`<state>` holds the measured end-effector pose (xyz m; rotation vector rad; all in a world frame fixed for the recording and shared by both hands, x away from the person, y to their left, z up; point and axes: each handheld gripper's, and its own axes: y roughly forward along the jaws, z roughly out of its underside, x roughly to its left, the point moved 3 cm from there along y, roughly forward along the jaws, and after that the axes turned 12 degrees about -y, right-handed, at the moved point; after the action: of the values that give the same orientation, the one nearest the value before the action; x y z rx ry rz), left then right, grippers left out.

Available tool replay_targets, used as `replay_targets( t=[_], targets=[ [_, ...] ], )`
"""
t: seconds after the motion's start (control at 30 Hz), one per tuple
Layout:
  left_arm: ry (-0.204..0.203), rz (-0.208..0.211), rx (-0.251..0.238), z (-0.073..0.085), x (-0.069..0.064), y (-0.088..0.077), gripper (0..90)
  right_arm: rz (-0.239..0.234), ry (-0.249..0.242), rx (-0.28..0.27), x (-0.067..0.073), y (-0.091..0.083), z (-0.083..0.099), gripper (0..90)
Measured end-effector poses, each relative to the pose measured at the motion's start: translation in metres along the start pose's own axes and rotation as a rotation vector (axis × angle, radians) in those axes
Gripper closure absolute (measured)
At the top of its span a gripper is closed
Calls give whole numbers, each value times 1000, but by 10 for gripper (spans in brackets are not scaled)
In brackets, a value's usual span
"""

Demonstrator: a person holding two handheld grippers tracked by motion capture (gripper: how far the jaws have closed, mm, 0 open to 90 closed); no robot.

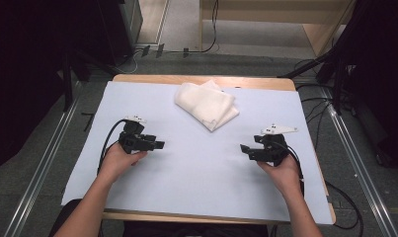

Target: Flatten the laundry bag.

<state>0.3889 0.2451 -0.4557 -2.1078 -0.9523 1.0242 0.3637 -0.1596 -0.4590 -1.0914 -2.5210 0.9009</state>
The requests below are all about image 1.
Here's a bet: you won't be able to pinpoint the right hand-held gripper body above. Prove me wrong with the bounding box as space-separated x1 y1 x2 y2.
248 123 299 168

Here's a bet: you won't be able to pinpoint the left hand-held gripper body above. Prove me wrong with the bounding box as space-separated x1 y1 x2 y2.
118 115 149 155

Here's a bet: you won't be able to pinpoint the white mesh laundry bag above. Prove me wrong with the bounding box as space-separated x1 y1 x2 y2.
174 79 241 133

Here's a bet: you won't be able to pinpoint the person's right hand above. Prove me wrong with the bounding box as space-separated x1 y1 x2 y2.
257 153 303 196

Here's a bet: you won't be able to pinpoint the person's left hand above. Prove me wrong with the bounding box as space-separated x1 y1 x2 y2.
99 142 149 184

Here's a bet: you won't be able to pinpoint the light blue table mat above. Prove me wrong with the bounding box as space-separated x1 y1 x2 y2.
60 80 335 226

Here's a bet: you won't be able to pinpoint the wooden table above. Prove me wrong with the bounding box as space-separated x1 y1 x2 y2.
102 73 337 225

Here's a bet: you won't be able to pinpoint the black metal stand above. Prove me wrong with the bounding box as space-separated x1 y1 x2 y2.
278 45 351 117
60 48 119 113

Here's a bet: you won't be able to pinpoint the person's dark pants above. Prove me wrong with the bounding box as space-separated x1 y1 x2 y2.
48 197 271 237

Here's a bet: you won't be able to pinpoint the black cabinet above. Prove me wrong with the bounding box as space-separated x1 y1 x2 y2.
97 0 144 66

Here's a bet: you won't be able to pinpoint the black curtain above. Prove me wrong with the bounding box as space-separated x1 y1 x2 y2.
0 0 125 176
331 0 398 170

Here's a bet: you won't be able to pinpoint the light wooden desk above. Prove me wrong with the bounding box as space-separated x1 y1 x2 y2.
199 0 357 57

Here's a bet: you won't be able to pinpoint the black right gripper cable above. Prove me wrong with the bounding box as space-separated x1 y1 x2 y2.
276 140 306 198

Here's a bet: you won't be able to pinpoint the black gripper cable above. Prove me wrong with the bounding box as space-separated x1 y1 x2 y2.
276 140 306 198
96 118 129 176

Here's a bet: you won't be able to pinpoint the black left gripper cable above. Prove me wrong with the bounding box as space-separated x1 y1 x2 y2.
96 118 129 176

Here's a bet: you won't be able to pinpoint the small black floor bracket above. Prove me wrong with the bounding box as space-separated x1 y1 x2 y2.
80 112 96 132

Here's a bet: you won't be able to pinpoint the black floor cables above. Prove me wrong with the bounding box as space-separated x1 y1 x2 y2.
293 58 337 151

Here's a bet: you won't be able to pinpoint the white floor cable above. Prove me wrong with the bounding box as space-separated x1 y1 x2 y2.
115 48 145 75

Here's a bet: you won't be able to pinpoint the metal floor rail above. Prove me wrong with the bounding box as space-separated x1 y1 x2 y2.
317 86 398 237
3 81 83 237

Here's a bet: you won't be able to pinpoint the black looped floor cable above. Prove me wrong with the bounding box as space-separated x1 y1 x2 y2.
324 180 364 237

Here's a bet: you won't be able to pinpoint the black hanging cable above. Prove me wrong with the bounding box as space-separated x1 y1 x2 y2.
183 0 220 59

